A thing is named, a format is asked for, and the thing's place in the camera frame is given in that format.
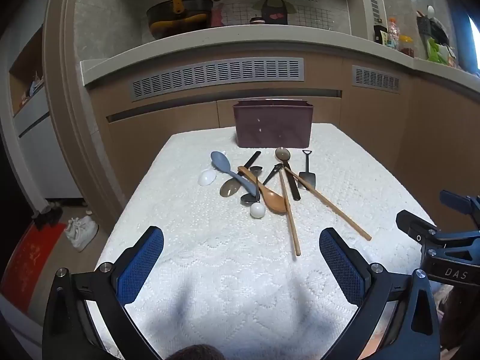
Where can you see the dark cloth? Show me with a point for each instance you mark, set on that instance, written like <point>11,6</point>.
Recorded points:
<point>195,353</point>

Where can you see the grey stone kitchen counter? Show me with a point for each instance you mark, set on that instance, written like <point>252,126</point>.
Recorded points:
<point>225,41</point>

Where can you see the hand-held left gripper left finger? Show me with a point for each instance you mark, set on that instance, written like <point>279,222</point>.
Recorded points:
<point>140,266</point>

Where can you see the white sneaker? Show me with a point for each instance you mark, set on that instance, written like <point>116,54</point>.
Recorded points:
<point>80,227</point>
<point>84,242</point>

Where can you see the jar with yellow lid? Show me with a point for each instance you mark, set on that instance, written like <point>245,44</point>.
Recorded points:
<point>406,47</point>

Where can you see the short grey vent grille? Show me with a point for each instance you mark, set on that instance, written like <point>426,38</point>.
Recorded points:
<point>376,78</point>

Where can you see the black slippers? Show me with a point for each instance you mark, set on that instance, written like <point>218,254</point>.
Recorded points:
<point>48,215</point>

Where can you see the purple plastic utensil container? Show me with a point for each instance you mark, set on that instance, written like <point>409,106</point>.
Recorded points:
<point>273,125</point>

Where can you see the dark sauce bottle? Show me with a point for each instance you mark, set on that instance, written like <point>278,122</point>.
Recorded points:
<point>380,34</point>

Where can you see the narrow wall grille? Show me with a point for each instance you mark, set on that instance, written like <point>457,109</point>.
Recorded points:
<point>374,7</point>

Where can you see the small dark metal spoon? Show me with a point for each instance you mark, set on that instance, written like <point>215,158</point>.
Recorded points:
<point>255,171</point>

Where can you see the open wall shelf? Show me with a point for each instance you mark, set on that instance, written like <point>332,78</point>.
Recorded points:
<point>28,78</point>

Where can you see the small white spoon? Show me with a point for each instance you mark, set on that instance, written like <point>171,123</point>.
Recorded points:
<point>207,178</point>

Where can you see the white textured tablecloth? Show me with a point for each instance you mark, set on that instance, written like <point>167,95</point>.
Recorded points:
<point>232,277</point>

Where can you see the black wall utensil rack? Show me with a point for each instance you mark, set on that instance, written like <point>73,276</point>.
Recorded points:
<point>431,26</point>

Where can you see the window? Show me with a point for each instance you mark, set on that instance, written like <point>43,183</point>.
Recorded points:
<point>475,41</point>

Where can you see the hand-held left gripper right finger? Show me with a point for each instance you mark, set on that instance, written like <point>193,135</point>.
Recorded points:
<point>341,266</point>

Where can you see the person's right forearm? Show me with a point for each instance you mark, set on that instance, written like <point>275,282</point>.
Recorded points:
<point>461,315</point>

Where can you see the red paper cup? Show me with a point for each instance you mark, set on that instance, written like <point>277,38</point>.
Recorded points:
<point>256,20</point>

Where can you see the wooden chopstick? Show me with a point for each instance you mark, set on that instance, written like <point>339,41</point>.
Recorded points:
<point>290,217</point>
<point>330,206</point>

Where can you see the black shovel-shaped spoon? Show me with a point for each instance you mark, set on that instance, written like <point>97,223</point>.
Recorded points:
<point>308,180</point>

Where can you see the brown wooden spoon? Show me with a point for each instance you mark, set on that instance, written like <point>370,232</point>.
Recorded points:
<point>275,203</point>

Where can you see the long grey vent grille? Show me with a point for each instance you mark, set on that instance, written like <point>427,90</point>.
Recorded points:
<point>217,77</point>

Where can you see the white round ball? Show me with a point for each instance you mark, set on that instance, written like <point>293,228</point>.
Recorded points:
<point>258,210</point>

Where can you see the blue plastic spoon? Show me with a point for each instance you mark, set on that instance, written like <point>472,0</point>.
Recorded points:
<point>222,162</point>

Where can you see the clear bottle with orange cap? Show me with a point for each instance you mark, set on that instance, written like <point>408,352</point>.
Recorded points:
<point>393,32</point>

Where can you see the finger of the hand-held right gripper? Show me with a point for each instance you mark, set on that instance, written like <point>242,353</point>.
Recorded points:
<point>459,201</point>
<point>416,228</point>

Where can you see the red floor mat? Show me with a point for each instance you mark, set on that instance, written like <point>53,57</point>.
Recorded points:
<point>30,266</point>

